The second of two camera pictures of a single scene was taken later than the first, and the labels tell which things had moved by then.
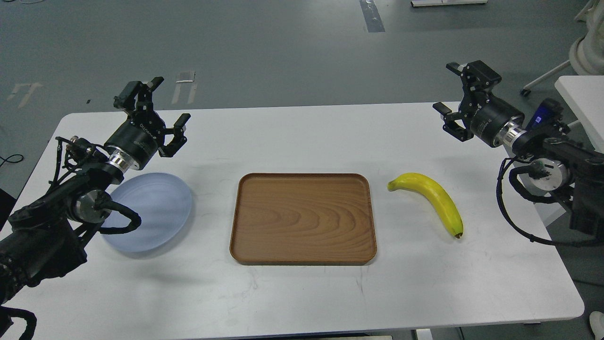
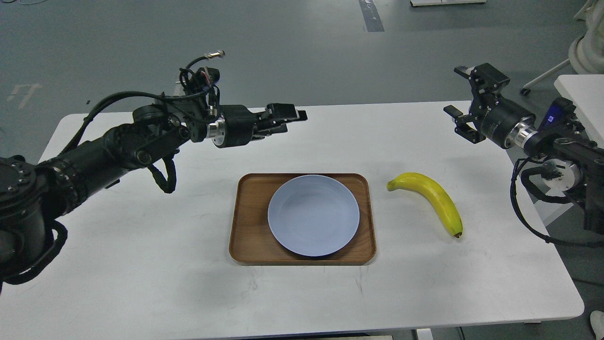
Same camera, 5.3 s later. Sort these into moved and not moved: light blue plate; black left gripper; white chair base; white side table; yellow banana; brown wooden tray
Moved: black left gripper; light blue plate
Not moved: brown wooden tray; white chair base; white side table; yellow banana
